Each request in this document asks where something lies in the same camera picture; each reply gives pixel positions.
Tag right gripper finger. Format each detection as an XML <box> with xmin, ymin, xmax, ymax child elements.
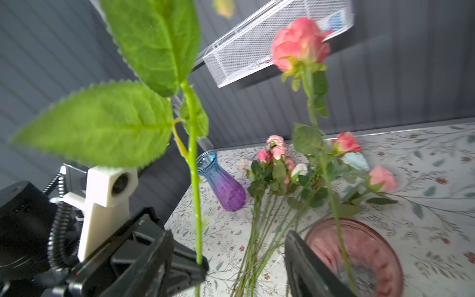
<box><xmin>285</xmin><ymin>230</ymin><xmax>355</xmax><ymax>297</ymax></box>

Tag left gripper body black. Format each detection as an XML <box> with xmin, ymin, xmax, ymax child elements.
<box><xmin>55</xmin><ymin>207</ymin><xmax>174</xmax><ymax>297</ymax></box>

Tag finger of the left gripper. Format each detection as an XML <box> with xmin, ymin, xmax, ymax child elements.
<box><xmin>163</xmin><ymin>231</ymin><xmax>209</xmax><ymax>297</ymax></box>

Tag pink glass vase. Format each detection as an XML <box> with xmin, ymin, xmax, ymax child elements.
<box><xmin>305</xmin><ymin>218</ymin><xmax>403</xmax><ymax>297</ymax></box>

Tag light pink rose stem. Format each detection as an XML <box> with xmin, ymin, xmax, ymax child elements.
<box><xmin>340</xmin><ymin>167</ymin><xmax>398</xmax><ymax>206</ymax></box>

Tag white spray rose stem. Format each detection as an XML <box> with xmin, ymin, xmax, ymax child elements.
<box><xmin>231</xmin><ymin>149</ymin><xmax>370</xmax><ymax>297</ymax></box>

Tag red pink rose stem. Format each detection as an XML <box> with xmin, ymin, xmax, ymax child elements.
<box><xmin>259</xmin><ymin>131</ymin><xmax>362</xmax><ymax>294</ymax></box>

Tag deep pink rose stem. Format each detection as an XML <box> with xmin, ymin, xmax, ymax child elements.
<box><xmin>271</xmin><ymin>18</ymin><xmax>357</xmax><ymax>296</ymax></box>

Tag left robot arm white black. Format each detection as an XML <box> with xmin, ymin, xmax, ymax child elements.
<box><xmin>1</xmin><ymin>181</ymin><xmax>209</xmax><ymax>297</ymax></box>

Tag blue purple glass vase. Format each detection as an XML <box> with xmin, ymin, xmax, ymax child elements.
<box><xmin>197</xmin><ymin>150</ymin><xmax>246</xmax><ymax>212</ymax></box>

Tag small pink spray roses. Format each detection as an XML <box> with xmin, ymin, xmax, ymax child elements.
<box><xmin>231</xmin><ymin>135</ymin><xmax>300</xmax><ymax>297</ymax></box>

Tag tubes in white basket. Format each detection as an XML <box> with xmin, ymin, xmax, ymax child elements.
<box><xmin>317</xmin><ymin>9</ymin><xmax>345</xmax><ymax>32</ymax></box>

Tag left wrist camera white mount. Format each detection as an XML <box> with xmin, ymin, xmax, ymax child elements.
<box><xmin>61</xmin><ymin>166</ymin><xmax>139</xmax><ymax>262</ymax></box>

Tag white wire mesh basket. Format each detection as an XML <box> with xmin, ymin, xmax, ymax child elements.
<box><xmin>203</xmin><ymin>1</ymin><xmax>355</xmax><ymax>88</ymax></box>

